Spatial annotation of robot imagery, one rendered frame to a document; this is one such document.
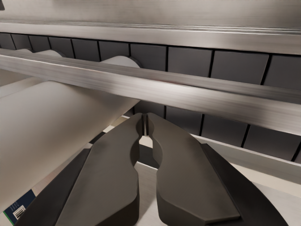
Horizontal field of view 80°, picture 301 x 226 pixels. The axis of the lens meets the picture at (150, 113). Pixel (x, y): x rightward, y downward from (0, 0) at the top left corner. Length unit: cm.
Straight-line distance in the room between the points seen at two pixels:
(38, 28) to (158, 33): 16
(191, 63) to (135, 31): 6
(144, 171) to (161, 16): 19
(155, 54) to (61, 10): 18
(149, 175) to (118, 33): 18
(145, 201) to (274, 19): 28
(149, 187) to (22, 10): 34
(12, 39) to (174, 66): 24
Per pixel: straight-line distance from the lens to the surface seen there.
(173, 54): 16
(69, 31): 24
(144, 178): 27
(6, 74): 21
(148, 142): 17
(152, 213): 33
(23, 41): 31
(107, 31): 20
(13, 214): 50
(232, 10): 20
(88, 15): 28
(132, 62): 17
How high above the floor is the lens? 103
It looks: 50 degrees down
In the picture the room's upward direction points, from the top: 135 degrees counter-clockwise
